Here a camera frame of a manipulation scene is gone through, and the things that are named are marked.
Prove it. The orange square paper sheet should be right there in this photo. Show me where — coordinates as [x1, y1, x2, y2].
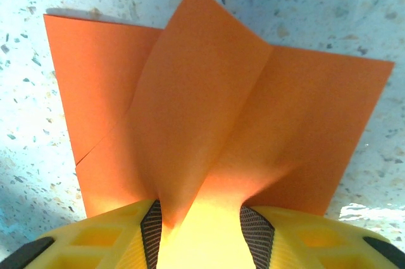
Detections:
[42, 0, 396, 269]

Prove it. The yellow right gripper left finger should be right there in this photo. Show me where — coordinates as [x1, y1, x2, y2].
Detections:
[0, 198, 165, 269]

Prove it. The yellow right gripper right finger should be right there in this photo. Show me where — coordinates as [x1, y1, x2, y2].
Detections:
[239, 204, 405, 269]

